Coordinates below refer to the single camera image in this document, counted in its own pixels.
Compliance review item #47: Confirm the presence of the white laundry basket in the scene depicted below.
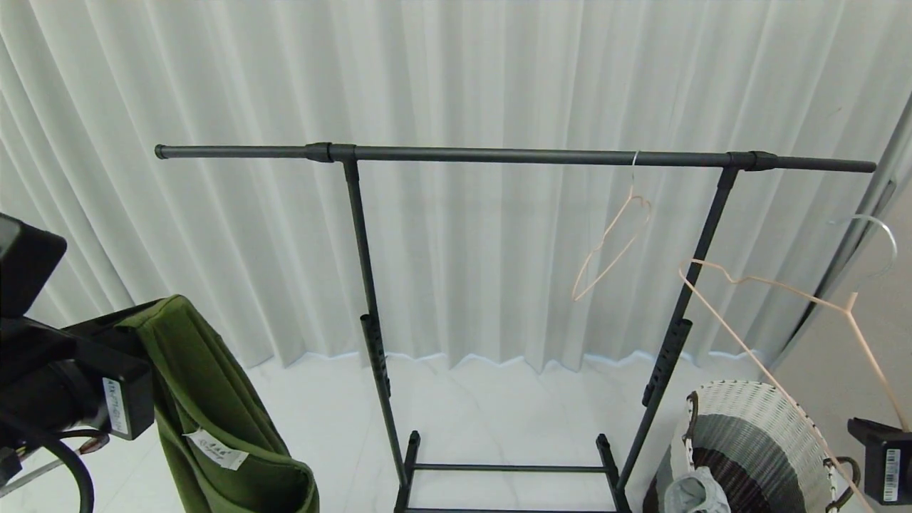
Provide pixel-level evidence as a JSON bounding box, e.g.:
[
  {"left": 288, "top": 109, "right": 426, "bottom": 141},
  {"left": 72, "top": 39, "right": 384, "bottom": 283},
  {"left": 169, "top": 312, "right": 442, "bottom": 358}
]
[{"left": 641, "top": 380, "right": 863, "bottom": 513}]

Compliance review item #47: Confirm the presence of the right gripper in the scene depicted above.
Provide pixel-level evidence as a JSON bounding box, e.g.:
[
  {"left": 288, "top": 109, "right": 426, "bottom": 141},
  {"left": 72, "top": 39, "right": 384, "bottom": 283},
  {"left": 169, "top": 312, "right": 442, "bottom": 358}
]
[{"left": 847, "top": 418, "right": 912, "bottom": 506}]

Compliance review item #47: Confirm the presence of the white curtain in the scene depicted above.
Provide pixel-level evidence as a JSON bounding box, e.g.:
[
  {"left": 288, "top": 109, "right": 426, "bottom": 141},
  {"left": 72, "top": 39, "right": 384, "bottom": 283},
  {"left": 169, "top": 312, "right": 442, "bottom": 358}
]
[{"left": 0, "top": 0, "right": 912, "bottom": 373}]

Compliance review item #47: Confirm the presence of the pink clothes hanger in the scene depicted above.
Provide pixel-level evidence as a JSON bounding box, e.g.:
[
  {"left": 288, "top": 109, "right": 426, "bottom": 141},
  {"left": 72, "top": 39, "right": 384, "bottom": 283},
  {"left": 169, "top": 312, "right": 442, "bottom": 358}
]
[
  {"left": 571, "top": 150, "right": 653, "bottom": 302},
  {"left": 678, "top": 214, "right": 912, "bottom": 513}
]

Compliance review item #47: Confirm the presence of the black clothes rack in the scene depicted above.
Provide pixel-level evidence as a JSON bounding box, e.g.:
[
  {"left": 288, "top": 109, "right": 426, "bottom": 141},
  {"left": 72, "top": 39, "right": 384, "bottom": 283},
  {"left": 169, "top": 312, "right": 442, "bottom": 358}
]
[{"left": 155, "top": 141, "right": 877, "bottom": 513}]

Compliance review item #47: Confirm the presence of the green long-sleeved shirt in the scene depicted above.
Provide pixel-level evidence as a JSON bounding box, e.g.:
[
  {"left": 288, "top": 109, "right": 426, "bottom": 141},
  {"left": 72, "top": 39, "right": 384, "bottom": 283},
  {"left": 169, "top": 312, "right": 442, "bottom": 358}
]
[{"left": 118, "top": 294, "right": 320, "bottom": 513}]

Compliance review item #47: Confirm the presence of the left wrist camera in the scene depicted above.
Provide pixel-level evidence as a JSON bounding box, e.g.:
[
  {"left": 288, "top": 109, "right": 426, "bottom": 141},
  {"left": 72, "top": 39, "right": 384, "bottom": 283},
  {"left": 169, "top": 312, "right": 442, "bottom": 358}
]
[{"left": 0, "top": 212, "right": 79, "bottom": 357}]

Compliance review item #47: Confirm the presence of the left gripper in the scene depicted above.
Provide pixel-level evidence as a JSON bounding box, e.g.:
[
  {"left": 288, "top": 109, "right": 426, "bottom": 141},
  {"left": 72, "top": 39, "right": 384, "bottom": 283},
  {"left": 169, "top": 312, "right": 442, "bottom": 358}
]
[{"left": 0, "top": 306, "right": 155, "bottom": 451}]

